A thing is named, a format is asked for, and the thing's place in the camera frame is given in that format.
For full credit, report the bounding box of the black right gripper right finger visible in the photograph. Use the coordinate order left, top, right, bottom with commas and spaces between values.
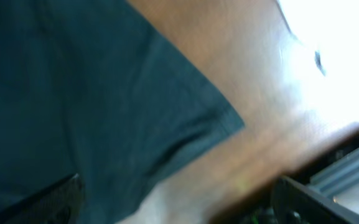
271, 176, 359, 224

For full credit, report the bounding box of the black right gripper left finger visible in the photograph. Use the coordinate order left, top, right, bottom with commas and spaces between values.
0, 174, 85, 224

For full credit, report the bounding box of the dark green Nike t-shirt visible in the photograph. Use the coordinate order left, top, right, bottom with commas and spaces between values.
0, 0, 244, 223

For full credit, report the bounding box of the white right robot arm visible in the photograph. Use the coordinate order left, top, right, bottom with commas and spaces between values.
0, 148, 359, 224

